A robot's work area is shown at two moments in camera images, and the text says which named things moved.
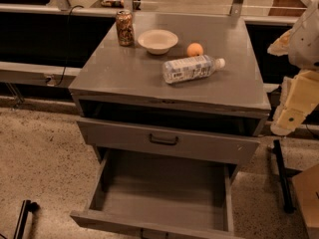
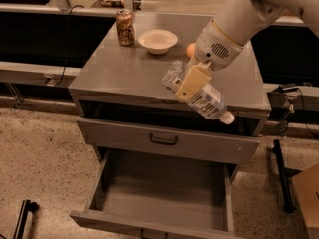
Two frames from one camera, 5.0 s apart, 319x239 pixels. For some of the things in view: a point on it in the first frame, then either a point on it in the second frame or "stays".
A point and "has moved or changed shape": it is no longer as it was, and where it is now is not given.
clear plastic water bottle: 190,67 has moved or changed shape
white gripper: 306,45 -> 217,46
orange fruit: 194,49 stays
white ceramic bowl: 158,42 stays
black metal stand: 27,206 stays
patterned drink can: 126,34 stays
